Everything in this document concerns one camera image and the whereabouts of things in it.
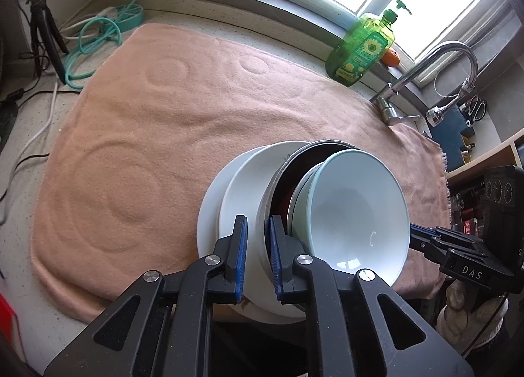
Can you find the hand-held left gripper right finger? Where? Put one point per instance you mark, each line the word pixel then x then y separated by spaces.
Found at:
pixel 275 254

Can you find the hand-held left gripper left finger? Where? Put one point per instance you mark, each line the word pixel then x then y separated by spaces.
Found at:
pixel 242 246

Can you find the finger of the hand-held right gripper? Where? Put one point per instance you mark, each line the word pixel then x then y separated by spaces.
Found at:
pixel 430 238

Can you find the white leaf-print plate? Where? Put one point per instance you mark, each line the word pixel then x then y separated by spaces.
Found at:
pixel 208 217

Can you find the red steel bowl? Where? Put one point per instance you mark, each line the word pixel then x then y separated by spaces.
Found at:
pixel 286 193

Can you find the small floral deep plate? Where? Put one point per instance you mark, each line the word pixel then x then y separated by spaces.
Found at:
pixel 245 180

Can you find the large steel bowl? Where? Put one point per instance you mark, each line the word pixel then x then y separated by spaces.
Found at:
pixel 270 184

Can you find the light blue bowl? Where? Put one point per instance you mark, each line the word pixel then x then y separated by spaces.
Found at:
pixel 352 213

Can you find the person's right hand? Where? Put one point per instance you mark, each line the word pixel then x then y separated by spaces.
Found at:
pixel 454 303

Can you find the black gauge box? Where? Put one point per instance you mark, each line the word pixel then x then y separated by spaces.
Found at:
pixel 503 189

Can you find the wooden shelf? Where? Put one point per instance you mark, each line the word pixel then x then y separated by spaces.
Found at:
pixel 491 158

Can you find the scissors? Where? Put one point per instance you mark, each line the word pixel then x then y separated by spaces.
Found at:
pixel 477 109

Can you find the pink towel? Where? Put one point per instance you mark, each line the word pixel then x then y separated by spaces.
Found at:
pixel 143 135

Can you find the chrome faucet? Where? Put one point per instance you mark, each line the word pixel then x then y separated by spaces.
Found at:
pixel 409 74

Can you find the orange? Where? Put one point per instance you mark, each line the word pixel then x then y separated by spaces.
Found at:
pixel 391 58

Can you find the green dish soap bottle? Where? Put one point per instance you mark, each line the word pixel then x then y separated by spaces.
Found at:
pixel 360 49

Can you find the red box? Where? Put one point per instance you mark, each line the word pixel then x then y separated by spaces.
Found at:
pixel 7 315

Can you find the dark green round pad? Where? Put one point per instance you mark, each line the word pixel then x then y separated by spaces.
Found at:
pixel 7 119

